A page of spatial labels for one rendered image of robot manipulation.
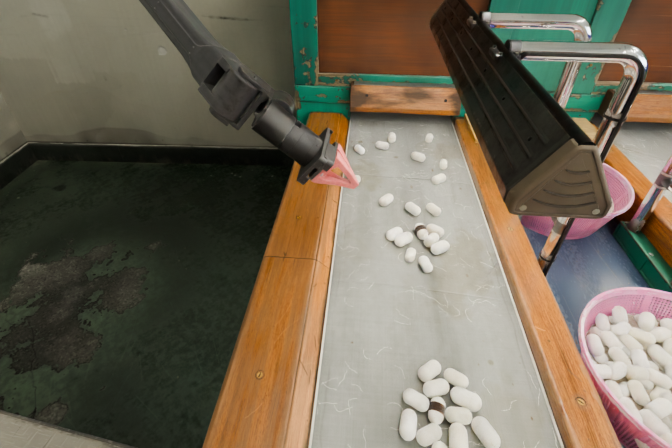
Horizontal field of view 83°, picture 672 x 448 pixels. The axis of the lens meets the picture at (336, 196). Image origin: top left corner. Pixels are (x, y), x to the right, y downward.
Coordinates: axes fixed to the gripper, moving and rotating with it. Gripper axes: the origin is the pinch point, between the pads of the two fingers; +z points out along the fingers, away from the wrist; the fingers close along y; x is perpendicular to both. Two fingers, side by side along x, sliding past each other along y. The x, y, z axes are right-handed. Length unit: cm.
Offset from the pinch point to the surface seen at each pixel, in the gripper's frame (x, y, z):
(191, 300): 107, 34, 7
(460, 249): -4.3, -2.7, 23.2
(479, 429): -3.7, -34.4, 19.4
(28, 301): 148, 28, -42
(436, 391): -0.6, -30.3, 16.1
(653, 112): -46, 44, 60
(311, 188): 13.1, 10.3, -1.0
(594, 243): -19, 8, 51
